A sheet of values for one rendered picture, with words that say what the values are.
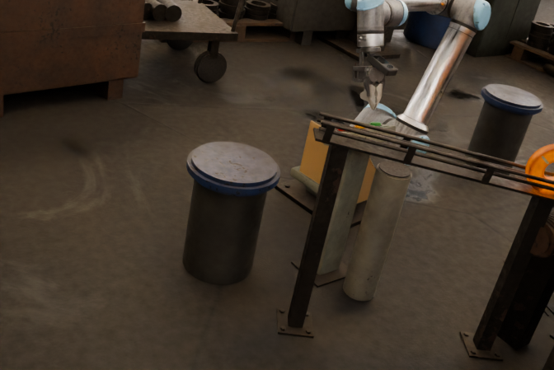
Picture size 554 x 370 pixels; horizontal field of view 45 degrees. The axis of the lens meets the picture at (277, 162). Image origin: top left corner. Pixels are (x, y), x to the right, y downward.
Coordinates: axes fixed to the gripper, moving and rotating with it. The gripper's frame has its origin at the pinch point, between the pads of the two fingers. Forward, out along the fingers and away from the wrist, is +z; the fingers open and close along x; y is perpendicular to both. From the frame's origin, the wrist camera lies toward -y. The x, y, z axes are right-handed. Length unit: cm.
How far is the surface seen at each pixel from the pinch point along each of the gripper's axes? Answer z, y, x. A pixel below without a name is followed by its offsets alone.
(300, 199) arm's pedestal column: 47, 60, -14
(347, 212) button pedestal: 38.2, 7.7, 6.3
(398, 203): 31.4, -14.4, 3.8
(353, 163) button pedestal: 18.8, 0.6, 10.1
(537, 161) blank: 13, -56, -10
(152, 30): -29, 177, -8
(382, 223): 38.5, -10.5, 7.1
